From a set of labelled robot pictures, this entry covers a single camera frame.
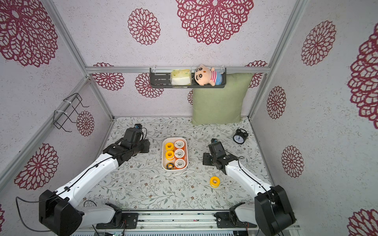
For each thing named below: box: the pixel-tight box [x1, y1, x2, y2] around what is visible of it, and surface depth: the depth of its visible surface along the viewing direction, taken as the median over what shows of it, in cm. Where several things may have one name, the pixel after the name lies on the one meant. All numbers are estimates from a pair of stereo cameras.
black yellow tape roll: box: [165, 161, 175, 170], surface depth 94 cm
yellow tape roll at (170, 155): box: [165, 150, 175, 161], surface depth 97 cm
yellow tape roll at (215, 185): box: [209, 176, 221, 189], surface depth 87 cm
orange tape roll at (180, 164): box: [174, 158, 187, 170], surface depth 90 cm
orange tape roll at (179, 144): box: [174, 139, 186, 149], surface depth 100 cm
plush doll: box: [194, 64, 223, 87], surface depth 88 cm
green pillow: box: [191, 73, 254, 125], surface depth 102 cm
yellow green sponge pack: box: [170, 68, 192, 86], surface depth 92 cm
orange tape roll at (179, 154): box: [174, 148, 186, 160], surface depth 96 cm
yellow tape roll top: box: [165, 142, 175, 151], surface depth 100 cm
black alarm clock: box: [232, 128, 249, 145], surface depth 103 cm
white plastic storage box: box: [161, 137, 189, 172], surface depth 97 cm
